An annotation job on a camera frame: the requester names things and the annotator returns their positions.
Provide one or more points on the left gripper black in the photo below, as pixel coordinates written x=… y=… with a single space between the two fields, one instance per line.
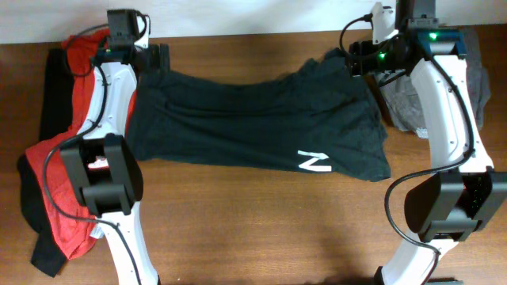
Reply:
x=158 y=56

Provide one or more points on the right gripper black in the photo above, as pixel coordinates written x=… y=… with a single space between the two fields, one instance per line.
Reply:
x=360 y=55

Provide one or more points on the black Nike t-shirt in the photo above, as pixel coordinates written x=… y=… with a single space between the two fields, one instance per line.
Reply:
x=318 y=119

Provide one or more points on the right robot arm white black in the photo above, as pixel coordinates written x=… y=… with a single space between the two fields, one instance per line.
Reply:
x=461 y=191

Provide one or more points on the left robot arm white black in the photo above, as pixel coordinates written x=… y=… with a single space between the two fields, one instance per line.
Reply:
x=103 y=172

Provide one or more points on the grey folded shorts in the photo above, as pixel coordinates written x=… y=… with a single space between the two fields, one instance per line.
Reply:
x=418 y=109

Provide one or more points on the red printed t-shirt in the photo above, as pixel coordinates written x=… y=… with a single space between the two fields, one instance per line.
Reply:
x=47 y=197

